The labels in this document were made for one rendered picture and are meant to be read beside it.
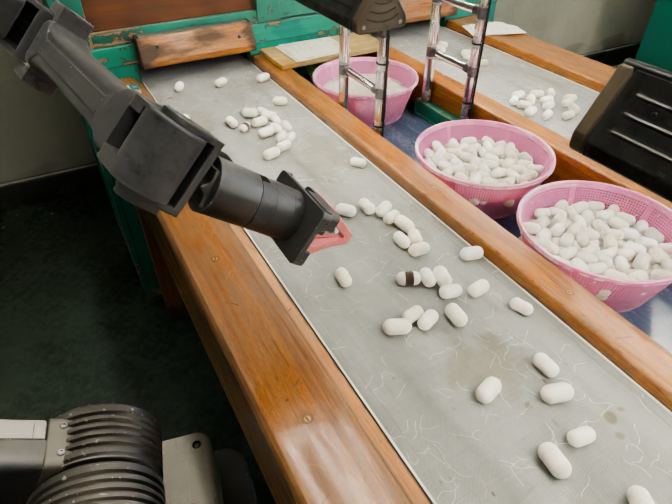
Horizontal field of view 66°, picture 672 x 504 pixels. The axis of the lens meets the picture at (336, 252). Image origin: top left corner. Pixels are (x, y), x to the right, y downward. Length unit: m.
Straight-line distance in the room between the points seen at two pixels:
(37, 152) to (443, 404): 2.11
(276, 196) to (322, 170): 0.50
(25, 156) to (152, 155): 2.03
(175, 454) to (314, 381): 0.38
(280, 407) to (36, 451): 0.23
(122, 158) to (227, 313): 0.29
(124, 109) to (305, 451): 0.37
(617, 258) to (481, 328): 0.28
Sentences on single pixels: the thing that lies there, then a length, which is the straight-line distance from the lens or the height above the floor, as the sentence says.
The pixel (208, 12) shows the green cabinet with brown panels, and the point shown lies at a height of 0.88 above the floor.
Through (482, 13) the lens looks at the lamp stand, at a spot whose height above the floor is 0.96.
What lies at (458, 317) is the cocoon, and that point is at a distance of 0.70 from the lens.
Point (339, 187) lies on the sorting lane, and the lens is 0.95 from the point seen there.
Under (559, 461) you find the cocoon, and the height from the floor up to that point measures 0.76.
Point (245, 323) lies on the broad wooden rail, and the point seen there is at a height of 0.76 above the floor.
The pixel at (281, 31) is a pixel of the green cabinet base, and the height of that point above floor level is 0.81.
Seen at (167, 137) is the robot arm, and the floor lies 1.06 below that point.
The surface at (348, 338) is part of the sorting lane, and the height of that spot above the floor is 0.74.
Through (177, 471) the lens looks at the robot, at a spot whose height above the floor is 0.47.
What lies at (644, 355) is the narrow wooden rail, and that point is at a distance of 0.73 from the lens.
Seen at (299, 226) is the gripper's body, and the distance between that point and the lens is 0.54.
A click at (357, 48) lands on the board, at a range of 1.53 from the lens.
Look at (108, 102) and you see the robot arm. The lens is 0.53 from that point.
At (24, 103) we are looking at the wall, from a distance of 2.38.
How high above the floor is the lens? 1.26
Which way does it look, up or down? 40 degrees down
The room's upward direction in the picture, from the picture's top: straight up
